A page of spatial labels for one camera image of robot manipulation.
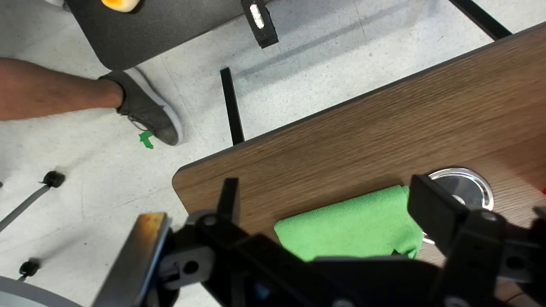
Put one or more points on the green cloth towel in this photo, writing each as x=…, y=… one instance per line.
x=351, y=227

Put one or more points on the black clamp white label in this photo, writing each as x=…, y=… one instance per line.
x=259, y=22

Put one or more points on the green floor tape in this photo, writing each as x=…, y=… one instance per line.
x=147, y=140

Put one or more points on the black metal table frame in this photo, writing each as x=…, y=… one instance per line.
x=232, y=108

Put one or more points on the person's leg and shoe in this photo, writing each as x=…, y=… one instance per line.
x=56, y=87

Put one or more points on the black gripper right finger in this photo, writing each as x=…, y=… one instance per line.
x=449, y=222

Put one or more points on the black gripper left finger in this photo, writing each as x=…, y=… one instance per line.
x=239, y=256

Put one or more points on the silver metal mount plate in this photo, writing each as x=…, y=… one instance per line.
x=136, y=256

